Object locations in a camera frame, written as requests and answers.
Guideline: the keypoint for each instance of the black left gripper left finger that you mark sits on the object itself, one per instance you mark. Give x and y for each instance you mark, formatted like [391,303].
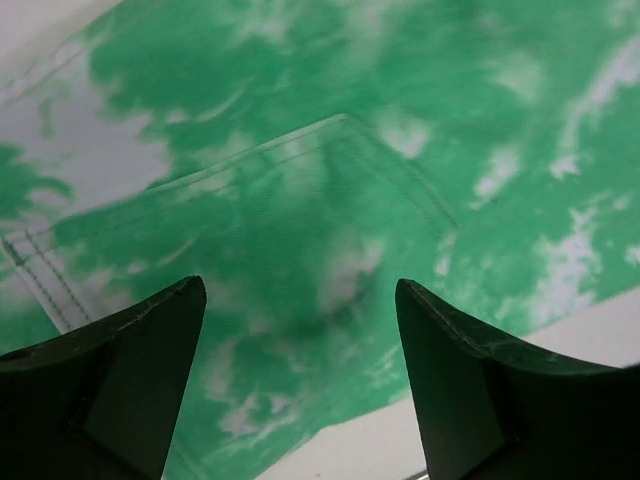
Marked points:
[102,401]

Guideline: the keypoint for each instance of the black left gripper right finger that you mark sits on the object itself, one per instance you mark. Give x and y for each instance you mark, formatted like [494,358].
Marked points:
[492,406]

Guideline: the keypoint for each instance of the green white tie-dye trousers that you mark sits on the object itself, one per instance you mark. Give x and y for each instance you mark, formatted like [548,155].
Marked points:
[302,157]

